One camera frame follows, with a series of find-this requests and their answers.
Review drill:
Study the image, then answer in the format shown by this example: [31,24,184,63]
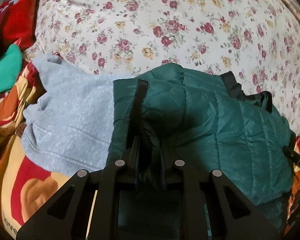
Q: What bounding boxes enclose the dark green quilted puffer jacket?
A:
[106,63,295,239]

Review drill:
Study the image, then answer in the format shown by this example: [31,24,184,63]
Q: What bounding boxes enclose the light grey fleece sweatshirt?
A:
[21,54,129,177]

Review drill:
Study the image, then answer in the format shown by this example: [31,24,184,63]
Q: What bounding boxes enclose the yellow red patterned blanket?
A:
[0,63,69,238]

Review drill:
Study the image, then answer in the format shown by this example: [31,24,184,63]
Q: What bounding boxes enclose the white floral quilt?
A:
[25,0,300,135]

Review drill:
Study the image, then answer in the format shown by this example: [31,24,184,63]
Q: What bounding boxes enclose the teal green garment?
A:
[0,44,23,93]

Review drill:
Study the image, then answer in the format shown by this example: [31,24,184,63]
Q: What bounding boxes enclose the red garment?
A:
[0,0,39,56]

